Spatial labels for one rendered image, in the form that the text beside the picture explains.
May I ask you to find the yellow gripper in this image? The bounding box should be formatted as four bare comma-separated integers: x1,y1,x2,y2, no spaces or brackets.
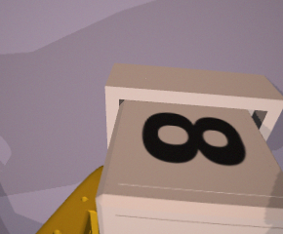
36,166,103,234

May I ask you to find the beige cube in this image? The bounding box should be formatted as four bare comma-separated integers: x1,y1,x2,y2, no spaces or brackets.
96,99,283,234

